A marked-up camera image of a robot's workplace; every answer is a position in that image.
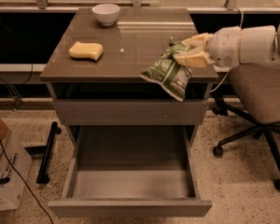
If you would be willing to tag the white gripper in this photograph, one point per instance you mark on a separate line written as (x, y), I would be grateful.
(223, 46)

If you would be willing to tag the green jalapeno chip bag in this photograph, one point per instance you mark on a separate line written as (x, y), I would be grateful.
(167, 73)

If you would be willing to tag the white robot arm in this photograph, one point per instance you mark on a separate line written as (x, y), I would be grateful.
(258, 45)

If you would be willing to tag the grey drawer cabinet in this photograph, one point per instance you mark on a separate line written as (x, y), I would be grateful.
(131, 45)

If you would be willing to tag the closed grey top drawer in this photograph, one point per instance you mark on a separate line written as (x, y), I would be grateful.
(129, 112)

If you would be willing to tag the open grey middle drawer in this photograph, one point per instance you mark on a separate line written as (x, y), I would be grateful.
(131, 171)

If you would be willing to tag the brown office chair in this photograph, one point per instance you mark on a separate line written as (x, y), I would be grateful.
(258, 89)

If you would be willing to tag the white ceramic bowl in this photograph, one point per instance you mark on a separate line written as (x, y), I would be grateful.
(106, 14)

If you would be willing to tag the yellow sponge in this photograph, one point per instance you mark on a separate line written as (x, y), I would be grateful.
(86, 51)

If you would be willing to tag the black metal bar stand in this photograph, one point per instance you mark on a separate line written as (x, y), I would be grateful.
(44, 153)

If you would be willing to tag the white cardboard box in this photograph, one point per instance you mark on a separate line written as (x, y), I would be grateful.
(15, 163)

